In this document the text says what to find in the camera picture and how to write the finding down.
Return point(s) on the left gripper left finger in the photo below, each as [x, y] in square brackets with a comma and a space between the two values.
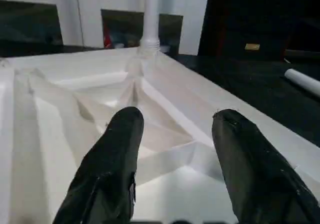
[107, 174]

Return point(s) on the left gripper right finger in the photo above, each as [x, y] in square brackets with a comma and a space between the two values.
[260, 179]

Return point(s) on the white plastic table top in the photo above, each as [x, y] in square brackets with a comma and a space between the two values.
[60, 108]

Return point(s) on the white plastic table leg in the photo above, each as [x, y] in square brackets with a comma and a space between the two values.
[150, 13]
[305, 81]

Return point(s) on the black work mat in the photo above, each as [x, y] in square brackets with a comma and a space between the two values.
[250, 88]

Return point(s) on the small tan block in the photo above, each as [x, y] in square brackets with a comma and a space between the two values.
[252, 46]

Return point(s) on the white glass-door cabinet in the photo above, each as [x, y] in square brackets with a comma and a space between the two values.
[90, 3]

